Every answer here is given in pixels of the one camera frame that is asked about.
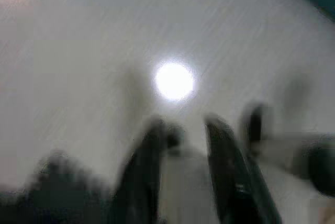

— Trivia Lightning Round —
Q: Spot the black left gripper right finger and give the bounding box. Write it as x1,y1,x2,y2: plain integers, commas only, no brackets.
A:
205,115,282,224

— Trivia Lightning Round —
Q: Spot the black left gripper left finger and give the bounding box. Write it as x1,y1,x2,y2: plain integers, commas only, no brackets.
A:
122,115,171,224

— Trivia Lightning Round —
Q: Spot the dark shapeless object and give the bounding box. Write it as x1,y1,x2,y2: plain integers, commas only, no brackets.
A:
0,149,118,224

